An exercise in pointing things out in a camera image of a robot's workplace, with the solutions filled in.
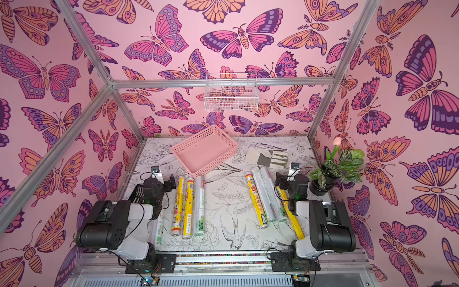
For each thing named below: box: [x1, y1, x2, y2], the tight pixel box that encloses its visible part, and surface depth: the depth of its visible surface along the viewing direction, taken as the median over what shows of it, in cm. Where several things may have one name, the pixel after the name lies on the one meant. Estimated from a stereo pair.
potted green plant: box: [309, 136, 365, 197], surface depth 77 cm
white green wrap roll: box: [193, 175, 206, 237], surface depth 88 cm
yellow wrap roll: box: [181, 178, 195, 240], surface depth 87 cm
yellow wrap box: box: [276, 185, 305, 240], surface depth 83 cm
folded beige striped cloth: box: [245, 146, 289, 170], surface depth 111 cm
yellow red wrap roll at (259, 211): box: [245, 171, 269, 230], surface depth 89 cm
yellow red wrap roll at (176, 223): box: [171, 175, 185, 237], surface depth 87 cm
